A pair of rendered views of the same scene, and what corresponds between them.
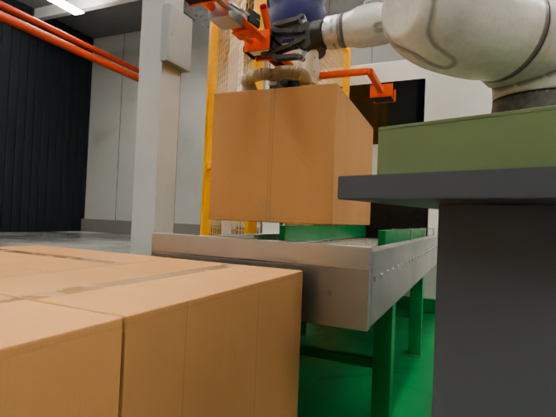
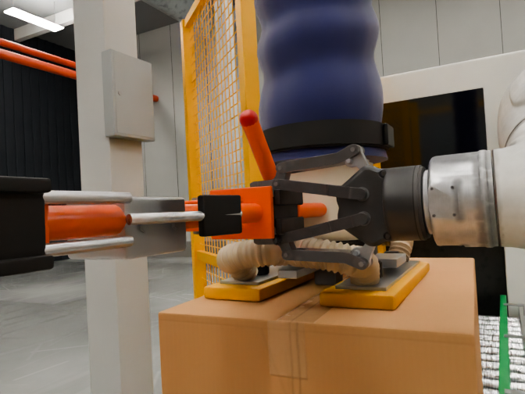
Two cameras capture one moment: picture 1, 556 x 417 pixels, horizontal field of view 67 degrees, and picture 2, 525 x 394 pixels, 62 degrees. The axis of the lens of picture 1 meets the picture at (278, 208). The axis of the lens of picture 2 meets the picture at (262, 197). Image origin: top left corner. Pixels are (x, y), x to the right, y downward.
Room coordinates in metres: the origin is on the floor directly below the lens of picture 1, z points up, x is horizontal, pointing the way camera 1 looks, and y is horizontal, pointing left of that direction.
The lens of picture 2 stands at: (0.73, 0.02, 1.20)
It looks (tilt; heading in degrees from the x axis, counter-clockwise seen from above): 1 degrees up; 4
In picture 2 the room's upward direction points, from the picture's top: 3 degrees counter-clockwise
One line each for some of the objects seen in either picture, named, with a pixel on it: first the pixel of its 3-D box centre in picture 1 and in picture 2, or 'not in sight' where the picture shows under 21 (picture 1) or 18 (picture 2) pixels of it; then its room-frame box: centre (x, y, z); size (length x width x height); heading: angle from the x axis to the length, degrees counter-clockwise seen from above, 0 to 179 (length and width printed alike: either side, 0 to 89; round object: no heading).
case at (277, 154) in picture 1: (301, 167); (358, 389); (1.53, -0.08, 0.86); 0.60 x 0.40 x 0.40; 158
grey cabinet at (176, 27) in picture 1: (177, 39); (130, 98); (2.28, 0.59, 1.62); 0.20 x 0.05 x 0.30; 155
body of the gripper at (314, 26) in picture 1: (310, 35); (382, 205); (1.19, -0.07, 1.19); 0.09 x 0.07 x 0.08; 65
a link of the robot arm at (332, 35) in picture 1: (335, 31); (459, 200); (1.16, -0.14, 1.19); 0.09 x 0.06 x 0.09; 155
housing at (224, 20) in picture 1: (225, 14); (129, 226); (1.07, 0.15, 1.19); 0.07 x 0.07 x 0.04; 66
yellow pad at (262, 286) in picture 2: not in sight; (279, 268); (1.54, 0.05, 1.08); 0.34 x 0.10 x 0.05; 156
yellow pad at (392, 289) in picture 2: not in sight; (383, 270); (1.46, -0.12, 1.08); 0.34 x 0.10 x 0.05; 156
